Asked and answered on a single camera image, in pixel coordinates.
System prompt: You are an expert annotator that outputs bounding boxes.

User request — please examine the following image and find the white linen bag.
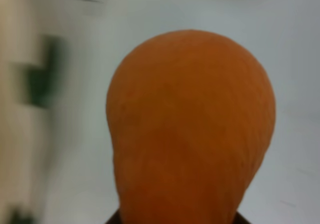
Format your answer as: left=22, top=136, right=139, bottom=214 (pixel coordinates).
left=0, top=0, right=69, bottom=224

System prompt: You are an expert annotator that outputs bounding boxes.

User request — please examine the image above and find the orange fruit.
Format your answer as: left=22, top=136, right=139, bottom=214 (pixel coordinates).
left=106, top=30, right=276, bottom=224

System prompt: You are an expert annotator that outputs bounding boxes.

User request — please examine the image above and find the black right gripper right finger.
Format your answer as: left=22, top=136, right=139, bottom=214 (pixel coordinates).
left=232, top=212, right=251, bottom=224

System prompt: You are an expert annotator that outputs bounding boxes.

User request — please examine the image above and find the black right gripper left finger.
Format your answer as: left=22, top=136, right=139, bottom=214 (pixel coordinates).
left=105, top=210, right=122, bottom=224

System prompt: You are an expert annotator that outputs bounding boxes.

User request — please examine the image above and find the green bag handle cord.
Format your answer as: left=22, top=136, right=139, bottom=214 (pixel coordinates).
left=9, top=34, right=68, bottom=110

